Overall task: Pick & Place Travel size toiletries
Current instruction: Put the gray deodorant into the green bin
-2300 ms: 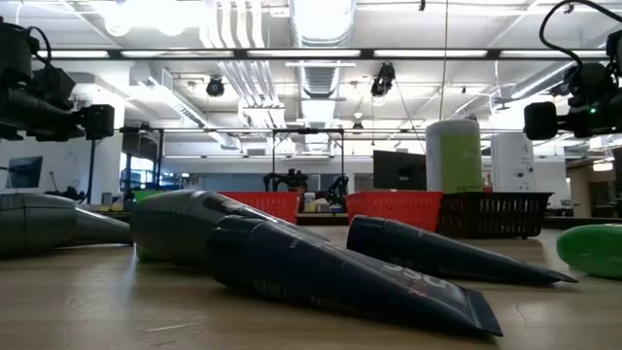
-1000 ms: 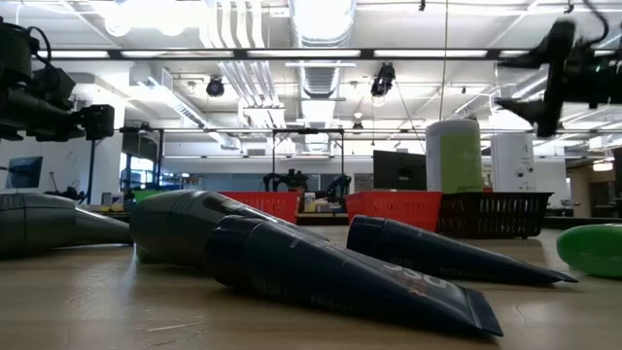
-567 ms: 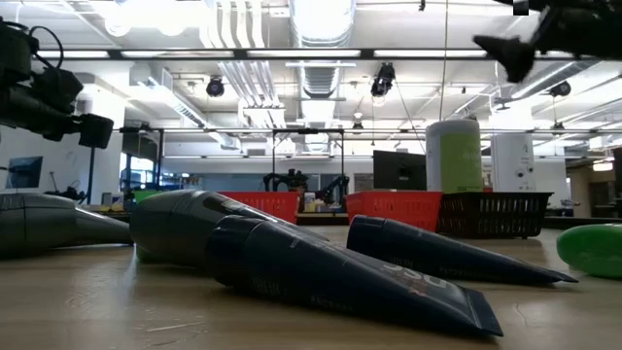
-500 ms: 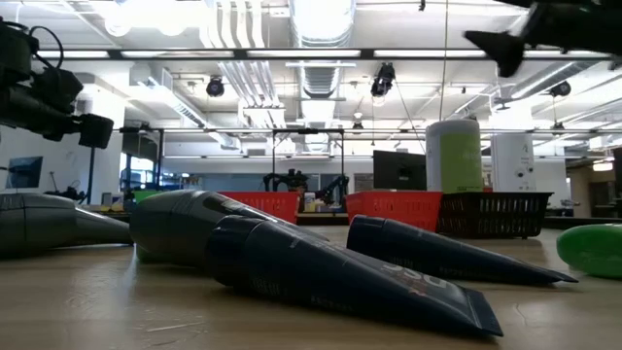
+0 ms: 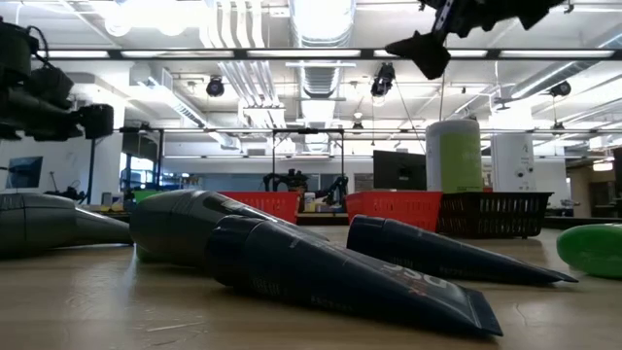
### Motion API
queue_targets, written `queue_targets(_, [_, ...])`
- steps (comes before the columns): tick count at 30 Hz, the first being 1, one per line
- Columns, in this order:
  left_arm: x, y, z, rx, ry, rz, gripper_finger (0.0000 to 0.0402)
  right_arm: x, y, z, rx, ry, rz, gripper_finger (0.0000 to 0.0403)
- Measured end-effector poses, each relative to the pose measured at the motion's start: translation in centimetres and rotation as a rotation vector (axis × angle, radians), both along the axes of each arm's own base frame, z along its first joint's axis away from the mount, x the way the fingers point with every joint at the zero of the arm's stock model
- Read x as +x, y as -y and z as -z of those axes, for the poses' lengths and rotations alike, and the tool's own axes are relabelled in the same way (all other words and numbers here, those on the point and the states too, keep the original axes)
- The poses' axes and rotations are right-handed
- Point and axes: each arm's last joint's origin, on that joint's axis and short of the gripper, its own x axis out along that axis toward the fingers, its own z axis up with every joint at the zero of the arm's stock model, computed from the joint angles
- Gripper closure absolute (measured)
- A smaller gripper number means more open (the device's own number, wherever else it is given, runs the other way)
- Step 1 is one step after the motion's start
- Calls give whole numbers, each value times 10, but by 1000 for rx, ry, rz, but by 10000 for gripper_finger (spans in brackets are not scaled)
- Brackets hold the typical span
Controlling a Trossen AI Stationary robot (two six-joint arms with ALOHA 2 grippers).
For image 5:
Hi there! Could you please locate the green travel bottle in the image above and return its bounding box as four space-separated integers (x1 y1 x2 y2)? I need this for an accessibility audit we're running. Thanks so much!
556 223 622 280

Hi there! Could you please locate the silver ventilation duct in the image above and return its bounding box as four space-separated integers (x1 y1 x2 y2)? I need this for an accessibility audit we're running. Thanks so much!
289 0 357 101

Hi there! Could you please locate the black hanging camera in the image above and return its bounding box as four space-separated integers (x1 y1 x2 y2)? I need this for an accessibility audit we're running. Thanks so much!
205 76 226 98
548 80 573 98
369 61 397 98

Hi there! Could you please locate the black monitor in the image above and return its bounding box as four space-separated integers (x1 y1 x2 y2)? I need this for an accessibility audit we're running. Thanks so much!
372 150 429 192

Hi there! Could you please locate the black overhead frame bar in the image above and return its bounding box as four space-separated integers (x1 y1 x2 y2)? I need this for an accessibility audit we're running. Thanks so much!
28 47 622 62

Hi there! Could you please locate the white green wipes canister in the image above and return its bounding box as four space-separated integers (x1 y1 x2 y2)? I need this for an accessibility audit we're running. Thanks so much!
425 118 484 194

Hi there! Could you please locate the black background station frame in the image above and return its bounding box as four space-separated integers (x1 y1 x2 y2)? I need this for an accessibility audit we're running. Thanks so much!
270 127 346 193

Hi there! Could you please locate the blue wall screen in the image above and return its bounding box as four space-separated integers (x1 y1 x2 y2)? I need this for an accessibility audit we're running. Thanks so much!
5 155 45 190

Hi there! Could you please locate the black horizontal rail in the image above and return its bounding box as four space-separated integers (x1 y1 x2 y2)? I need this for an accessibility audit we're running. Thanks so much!
114 125 622 136

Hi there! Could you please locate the black plastic basket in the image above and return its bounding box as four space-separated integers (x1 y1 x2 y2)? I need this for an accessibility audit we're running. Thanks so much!
435 191 555 240

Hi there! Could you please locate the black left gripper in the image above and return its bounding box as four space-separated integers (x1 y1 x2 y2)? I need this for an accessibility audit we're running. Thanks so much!
0 87 116 142

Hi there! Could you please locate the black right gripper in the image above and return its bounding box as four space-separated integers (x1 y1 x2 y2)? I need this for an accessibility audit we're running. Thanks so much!
385 0 565 82

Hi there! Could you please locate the red plastic basket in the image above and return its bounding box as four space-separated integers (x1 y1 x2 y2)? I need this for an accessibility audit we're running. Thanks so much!
217 190 302 226
344 190 444 233

